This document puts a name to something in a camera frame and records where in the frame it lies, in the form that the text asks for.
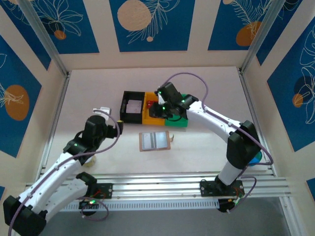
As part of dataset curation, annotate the aluminium table edge rail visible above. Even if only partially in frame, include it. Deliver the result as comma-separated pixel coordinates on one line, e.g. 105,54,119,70
238,68,276,177
35,72,72,182

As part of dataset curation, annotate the green plastic bin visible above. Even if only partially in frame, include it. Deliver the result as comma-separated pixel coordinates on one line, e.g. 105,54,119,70
164,93,189,128

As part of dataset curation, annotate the blue floral wall poster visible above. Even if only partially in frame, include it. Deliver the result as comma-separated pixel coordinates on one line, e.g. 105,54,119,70
0,34,42,158
267,17,315,153
255,0,303,66
0,0,52,71
109,0,195,53
208,0,276,52
31,0,100,55

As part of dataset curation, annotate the blue plastic bowl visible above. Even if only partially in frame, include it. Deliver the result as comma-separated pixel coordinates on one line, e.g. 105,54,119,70
247,151,263,167

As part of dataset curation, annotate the black plastic bin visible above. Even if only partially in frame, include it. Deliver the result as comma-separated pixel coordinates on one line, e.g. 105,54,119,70
119,90,146,124

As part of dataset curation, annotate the black controller board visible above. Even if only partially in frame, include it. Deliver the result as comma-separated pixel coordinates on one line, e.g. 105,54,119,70
78,198,98,217
218,198,243,213

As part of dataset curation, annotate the aluminium frame post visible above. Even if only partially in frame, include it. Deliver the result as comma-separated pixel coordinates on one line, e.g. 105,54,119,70
238,0,287,74
17,0,71,77

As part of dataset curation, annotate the yellow plastic bin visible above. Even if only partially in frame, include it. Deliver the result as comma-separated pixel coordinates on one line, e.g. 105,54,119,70
142,91,166,126

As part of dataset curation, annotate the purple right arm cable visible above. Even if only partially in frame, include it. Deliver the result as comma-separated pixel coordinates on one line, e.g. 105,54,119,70
158,72,274,214

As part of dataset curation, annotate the aluminium mounting beam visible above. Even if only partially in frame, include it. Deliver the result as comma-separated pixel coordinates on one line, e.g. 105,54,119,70
21,175,292,200

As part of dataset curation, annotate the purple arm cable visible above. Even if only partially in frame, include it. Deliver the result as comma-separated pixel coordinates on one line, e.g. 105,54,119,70
158,72,274,214
7,113,122,236

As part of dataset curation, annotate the white slotted cable duct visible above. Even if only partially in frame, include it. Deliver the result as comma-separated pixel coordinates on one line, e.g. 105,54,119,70
31,199,220,212

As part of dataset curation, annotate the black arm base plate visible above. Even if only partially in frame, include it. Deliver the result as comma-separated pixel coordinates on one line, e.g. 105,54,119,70
93,183,114,199
199,179,245,197

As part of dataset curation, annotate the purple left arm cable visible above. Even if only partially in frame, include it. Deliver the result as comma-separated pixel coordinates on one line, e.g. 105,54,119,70
7,113,122,236

